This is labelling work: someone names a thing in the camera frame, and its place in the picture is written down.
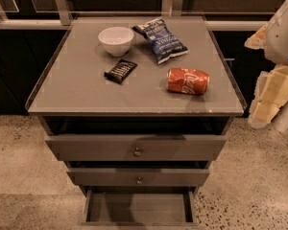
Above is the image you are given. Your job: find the grey bottom drawer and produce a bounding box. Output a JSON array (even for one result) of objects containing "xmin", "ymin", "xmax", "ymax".
[{"xmin": 75, "ymin": 187, "xmax": 204, "ymax": 230}]

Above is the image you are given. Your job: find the black snack bar wrapper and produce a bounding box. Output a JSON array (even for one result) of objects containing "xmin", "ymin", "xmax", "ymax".
[{"xmin": 104, "ymin": 59, "xmax": 137, "ymax": 84}]

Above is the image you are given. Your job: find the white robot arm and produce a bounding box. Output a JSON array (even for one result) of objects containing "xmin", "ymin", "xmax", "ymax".
[{"xmin": 245, "ymin": 0, "xmax": 288, "ymax": 132}]

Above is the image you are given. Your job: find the metal railing frame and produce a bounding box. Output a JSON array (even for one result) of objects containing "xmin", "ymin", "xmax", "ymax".
[{"xmin": 0, "ymin": 0, "xmax": 285, "ymax": 31}]

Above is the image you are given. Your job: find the blue chip bag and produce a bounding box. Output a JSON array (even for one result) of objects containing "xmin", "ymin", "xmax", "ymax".
[{"xmin": 132, "ymin": 17, "xmax": 188, "ymax": 64}]

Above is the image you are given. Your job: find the grey top drawer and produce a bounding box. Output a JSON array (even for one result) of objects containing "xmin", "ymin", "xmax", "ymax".
[{"xmin": 45, "ymin": 134, "xmax": 227, "ymax": 162}]

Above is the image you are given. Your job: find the grey middle drawer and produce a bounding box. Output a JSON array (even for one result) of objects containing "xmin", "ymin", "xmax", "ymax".
[{"xmin": 67, "ymin": 168, "xmax": 209, "ymax": 187}]

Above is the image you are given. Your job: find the white ceramic bowl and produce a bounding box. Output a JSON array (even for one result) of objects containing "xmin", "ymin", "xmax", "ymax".
[{"xmin": 98, "ymin": 27, "xmax": 134, "ymax": 57}]

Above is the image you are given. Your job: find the red coke can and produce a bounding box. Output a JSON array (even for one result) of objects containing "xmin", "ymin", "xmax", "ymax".
[{"xmin": 167, "ymin": 68, "xmax": 209, "ymax": 95}]

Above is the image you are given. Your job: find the grey drawer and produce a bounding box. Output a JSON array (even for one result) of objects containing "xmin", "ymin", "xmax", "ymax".
[
  {"xmin": 75, "ymin": 187, "xmax": 204, "ymax": 230},
  {"xmin": 45, "ymin": 134, "xmax": 227, "ymax": 162},
  {"xmin": 67, "ymin": 168, "xmax": 209, "ymax": 187}
]

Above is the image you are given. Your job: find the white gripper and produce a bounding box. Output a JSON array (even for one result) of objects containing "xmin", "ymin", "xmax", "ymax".
[{"xmin": 244, "ymin": 25, "xmax": 288, "ymax": 128}]

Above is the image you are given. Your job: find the grey drawer cabinet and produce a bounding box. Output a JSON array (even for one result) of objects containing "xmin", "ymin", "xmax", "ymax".
[{"xmin": 24, "ymin": 15, "xmax": 248, "ymax": 230}]

